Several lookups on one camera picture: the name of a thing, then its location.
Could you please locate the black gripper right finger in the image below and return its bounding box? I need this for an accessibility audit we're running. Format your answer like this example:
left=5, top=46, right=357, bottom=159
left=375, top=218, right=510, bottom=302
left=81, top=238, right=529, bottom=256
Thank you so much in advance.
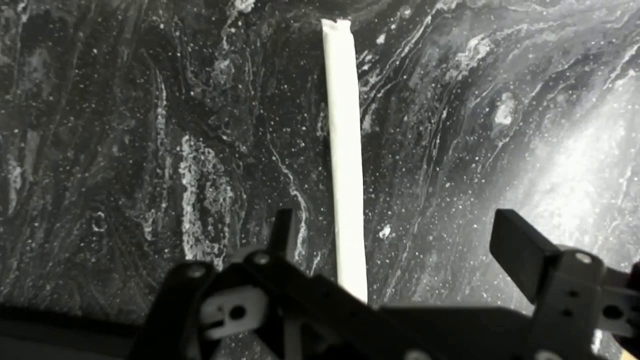
left=490, top=207, right=559, bottom=303

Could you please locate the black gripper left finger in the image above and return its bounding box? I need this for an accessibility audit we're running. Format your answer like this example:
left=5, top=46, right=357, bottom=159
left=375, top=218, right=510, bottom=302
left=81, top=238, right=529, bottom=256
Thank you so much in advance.
left=268, top=207, right=294, bottom=257

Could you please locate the white paper-wrapped straw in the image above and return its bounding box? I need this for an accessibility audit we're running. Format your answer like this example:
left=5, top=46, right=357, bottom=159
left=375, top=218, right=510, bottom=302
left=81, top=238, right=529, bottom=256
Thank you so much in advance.
left=319, top=18, right=367, bottom=302

